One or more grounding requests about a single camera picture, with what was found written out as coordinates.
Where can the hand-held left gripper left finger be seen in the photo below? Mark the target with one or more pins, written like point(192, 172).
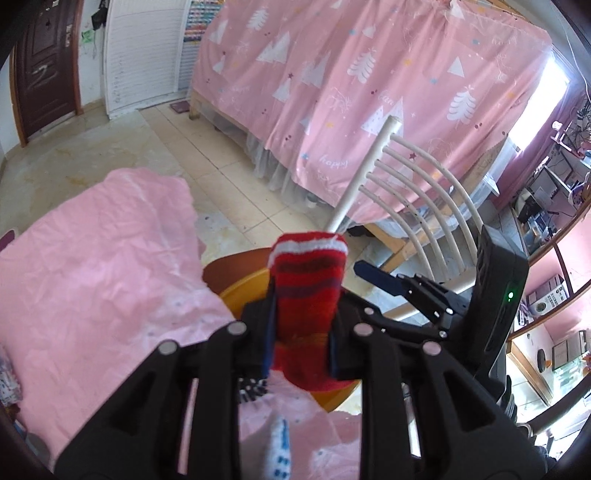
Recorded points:
point(271, 332)

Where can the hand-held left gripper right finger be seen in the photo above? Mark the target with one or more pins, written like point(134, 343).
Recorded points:
point(334, 353)

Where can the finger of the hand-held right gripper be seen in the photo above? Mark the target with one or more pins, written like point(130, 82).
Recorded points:
point(401, 321)
point(381, 277)

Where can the orange plastic basin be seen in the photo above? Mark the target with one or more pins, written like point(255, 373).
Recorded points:
point(240, 293)

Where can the red striped sock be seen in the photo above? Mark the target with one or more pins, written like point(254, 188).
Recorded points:
point(307, 286)

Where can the dark shoe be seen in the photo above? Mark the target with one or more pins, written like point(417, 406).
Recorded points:
point(360, 231)

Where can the black and white striped sock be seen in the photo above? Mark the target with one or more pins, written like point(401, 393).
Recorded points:
point(251, 388)

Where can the wooden shelf unit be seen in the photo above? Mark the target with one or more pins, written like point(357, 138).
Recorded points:
point(549, 249)

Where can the small white jar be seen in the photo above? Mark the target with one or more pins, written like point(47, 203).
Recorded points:
point(314, 201)

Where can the white sock with blue dots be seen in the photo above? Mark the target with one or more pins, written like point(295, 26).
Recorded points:
point(279, 447)

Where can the white chair with brown seat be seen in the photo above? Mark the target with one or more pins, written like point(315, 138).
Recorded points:
point(369, 161)

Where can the purple window curtain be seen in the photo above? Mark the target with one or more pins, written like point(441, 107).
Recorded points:
point(535, 161)

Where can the white mesh bed skirt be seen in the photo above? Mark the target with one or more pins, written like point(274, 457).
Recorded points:
point(272, 161)

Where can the bright window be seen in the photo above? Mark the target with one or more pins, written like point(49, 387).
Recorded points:
point(540, 106)

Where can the plain pink bed sheet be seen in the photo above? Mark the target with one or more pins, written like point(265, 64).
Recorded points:
point(92, 286)

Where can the pink tree-print bed curtain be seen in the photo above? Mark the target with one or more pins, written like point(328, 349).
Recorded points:
point(346, 92)

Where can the small purple floor mat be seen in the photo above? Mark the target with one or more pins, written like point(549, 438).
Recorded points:
point(180, 107)

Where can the white louvered door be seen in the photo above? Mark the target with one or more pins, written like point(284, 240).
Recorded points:
point(143, 55)

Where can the dark brown door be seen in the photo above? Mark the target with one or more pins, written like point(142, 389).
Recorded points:
point(44, 69)

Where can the colourful wall chart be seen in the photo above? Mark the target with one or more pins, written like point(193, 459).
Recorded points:
point(196, 27)

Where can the black wall-hung item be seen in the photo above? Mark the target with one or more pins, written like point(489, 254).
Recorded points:
point(98, 17)

